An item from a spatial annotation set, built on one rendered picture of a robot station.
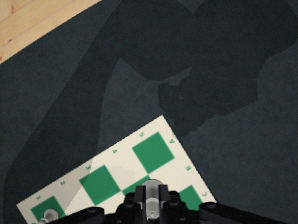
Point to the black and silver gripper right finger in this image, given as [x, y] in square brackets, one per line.
[208, 213]

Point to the green and cream chessboard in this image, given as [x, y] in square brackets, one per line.
[152, 152]

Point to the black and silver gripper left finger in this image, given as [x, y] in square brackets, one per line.
[129, 212]

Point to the white pawn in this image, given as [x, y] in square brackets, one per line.
[49, 215]

